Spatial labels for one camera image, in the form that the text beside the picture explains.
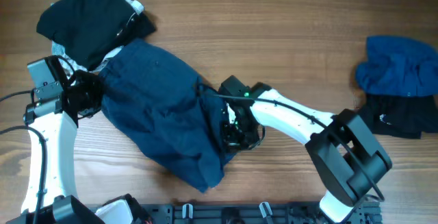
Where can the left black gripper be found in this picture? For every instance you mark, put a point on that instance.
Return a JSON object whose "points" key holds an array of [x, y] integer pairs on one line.
{"points": [[96, 84]]}

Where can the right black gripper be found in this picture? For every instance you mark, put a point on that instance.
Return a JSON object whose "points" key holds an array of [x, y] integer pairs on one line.
{"points": [[235, 143]]}

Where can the dark blue shorts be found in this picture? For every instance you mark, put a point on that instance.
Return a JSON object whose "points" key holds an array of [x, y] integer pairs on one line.
{"points": [[160, 103]]}

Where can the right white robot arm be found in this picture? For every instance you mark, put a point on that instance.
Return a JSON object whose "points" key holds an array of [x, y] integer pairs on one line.
{"points": [[347, 156]]}

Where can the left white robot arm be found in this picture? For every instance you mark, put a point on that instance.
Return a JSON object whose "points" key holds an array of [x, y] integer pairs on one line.
{"points": [[57, 103]]}

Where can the white grey folded garment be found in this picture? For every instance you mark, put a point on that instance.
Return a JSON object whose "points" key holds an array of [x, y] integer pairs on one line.
{"points": [[70, 65]]}

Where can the black folded garment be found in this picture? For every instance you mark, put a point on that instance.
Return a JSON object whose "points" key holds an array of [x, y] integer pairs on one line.
{"points": [[90, 29]]}

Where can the black garment with print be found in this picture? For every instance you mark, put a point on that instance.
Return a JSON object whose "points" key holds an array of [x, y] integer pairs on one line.
{"points": [[401, 117]]}

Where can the blue crumpled garment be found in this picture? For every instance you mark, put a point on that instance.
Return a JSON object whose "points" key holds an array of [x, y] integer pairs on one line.
{"points": [[398, 66]]}

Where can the black mounting rail base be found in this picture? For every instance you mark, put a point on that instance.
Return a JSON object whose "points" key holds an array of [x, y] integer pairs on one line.
{"points": [[290, 213]]}

